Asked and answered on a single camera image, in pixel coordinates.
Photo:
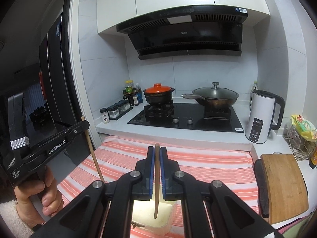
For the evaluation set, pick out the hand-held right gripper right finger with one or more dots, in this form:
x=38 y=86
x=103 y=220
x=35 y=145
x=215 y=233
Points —
x=163 y=168

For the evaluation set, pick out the colourful plastic bag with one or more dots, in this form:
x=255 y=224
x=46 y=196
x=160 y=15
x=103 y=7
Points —
x=303 y=126

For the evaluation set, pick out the glass spice jar black lid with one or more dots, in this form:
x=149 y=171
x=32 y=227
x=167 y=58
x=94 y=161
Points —
x=113 y=112
x=120 y=108
x=127 y=103
x=124 y=105

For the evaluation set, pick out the white electric kettle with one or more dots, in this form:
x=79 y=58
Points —
x=260 y=114

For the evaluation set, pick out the wooden cutting board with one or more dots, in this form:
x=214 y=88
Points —
x=284 y=186

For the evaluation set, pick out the yellow cap oil bottle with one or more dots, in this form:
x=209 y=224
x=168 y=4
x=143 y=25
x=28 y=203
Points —
x=128 y=88

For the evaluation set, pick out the wooden chopstick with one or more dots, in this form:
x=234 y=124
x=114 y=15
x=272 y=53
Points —
x=157 y=178
x=95 y=157

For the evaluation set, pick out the black refrigerator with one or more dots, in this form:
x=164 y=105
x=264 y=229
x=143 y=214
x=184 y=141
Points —
x=57 y=54

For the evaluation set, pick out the orange pot lid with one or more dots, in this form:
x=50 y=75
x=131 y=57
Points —
x=158 y=88

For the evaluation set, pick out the black clay pot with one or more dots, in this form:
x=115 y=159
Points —
x=158 y=98

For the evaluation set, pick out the person's left hand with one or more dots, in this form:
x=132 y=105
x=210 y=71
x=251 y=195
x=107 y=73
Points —
x=50 y=198

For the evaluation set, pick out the black range hood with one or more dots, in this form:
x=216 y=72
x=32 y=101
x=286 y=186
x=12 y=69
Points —
x=183 y=34

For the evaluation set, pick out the dark sauce bottle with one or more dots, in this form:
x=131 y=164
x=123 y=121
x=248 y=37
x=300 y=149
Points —
x=136 y=99
x=125 y=95

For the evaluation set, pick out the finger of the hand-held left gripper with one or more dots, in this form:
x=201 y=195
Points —
x=57 y=145

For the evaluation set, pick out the black mat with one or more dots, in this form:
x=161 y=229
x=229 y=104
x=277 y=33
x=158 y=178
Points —
x=262 y=191

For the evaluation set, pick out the blue liquid bottle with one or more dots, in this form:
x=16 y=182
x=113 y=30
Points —
x=139 y=93

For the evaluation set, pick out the pale green round object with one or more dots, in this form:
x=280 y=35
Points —
x=299 y=226

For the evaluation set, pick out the black glass gas stove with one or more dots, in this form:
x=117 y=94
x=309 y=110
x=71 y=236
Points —
x=210 y=125

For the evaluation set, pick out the person's left forearm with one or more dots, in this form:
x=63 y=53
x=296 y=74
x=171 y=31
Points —
x=12 y=220

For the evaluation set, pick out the labelled spice jar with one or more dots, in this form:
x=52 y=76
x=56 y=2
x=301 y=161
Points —
x=104 y=116

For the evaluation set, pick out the glass wok lid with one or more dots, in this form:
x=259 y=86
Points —
x=215 y=93

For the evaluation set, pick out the orange label sauce bottle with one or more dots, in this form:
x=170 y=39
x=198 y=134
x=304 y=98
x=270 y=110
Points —
x=313 y=158

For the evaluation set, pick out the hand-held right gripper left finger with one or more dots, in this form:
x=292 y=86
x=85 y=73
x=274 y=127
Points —
x=151 y=168

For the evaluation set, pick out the white storage box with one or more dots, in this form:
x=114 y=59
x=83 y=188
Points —
x=148 y=213

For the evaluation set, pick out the pink striped cloth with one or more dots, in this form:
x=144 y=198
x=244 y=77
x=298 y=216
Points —
x=198 y=158

